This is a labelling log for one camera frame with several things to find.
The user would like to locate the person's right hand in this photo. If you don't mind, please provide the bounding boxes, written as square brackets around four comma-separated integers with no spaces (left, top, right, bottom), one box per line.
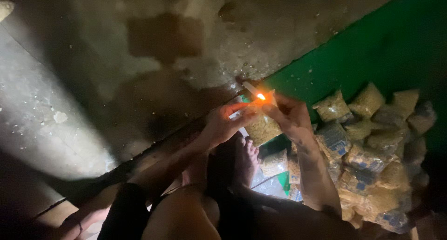
[261,93,314,144]

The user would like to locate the person's left hand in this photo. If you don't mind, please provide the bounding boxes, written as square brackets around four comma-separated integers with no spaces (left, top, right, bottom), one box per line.
[202,103,260,149]

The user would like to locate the clear packet of yellow snacks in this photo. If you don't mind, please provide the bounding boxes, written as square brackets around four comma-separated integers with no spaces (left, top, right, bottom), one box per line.
[244,90,283,147]

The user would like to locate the white lit candle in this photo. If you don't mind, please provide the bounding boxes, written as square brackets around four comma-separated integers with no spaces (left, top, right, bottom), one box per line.
[242,81,267,102]

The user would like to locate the person's bare foot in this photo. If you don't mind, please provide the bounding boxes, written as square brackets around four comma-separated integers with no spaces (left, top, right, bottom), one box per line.
[233,137,261,189]

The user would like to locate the small yellow snack packet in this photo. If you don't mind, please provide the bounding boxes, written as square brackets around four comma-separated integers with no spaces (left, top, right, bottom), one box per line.
[260,149,289,178]

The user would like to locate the heap of empty clear bags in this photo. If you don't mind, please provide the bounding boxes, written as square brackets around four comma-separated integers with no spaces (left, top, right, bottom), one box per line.
[250,170,289,199]

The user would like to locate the pile of filled snack packets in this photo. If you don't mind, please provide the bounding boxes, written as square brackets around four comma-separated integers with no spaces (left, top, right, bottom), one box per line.
[312,82,438,234]

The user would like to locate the person's bare leg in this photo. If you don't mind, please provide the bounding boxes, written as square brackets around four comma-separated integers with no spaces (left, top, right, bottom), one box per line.
[141,183,221,240]

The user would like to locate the green floor mat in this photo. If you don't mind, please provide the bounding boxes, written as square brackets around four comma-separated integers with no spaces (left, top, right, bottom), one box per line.
[241,0,447,199]

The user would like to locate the person's black shorts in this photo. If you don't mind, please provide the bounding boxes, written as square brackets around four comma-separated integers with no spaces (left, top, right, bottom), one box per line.
[97,182,151,240]

